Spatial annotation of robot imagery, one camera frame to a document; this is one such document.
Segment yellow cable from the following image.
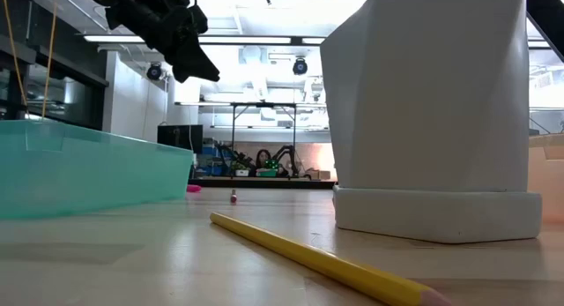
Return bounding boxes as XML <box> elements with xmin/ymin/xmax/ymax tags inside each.
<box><xmin>2</xmin><ymin>0</ymin><xmax>59</xmax><ymax>120</ymax></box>

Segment black metal gantry frame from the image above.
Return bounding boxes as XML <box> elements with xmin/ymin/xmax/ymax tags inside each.
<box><xmin>229</xmin><ymin>101</ymin><xmax>298</xmax><ymax>179</ymax></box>

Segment orange translucent plastic bin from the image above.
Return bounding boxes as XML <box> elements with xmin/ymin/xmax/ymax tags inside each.
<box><xmin>527</xmin><ymin>134</ymin><xmax>564</xmax><ymax>223</ymax></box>

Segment black monitor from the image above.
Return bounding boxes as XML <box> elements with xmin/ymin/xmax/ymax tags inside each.
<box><xmin>157</xmin><ymin>123</ymin><xmax>204</xmax><ymax>155</ymax></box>

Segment blue storage crates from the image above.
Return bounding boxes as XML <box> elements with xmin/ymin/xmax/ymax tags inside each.
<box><xmin>200</xmin><ymin>140</ymin><xmax>226</xmax><ymax>177</ymax></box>

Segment green translucent plastic bin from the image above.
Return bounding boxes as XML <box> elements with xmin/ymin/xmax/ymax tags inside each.
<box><xmin>0</xmin><ymin>119</ymin><xmax>195</xmax><ymax>221</ymax></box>

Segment white hexagonal planter pot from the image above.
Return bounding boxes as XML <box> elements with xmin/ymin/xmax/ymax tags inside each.
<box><xmin>320</xmin><ymin>0</ymin><xmax>531</xmax><ymax>193</ymax></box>

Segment person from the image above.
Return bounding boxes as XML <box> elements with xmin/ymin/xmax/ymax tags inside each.
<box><xmin>254</xmin><ymin>148</ymin><xmax>277</xmax><ymax>178</ymax></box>

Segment black workbench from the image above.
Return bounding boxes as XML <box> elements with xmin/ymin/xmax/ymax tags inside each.
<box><xmin>189</xmin><ymin>176</ymin><xmax>338</xmax><ymax>190</ymax></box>

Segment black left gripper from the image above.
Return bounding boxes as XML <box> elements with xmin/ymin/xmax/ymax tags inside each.
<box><xmin>104</xmin><ymin>0</ymin><xmax>221</xmax><ymax>85</ymax></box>

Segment dark window frame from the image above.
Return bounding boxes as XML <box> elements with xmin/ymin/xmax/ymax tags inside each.
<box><xmin>0</xmin><ymin>32</ymin><xmax>110</xmax><ymax>131</ymax></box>

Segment yellow pencil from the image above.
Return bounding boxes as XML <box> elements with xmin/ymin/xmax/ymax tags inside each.
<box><xmin>209</xmin><ymin>212</ymin><xmax>453</xmax><ymax>306</ymax></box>

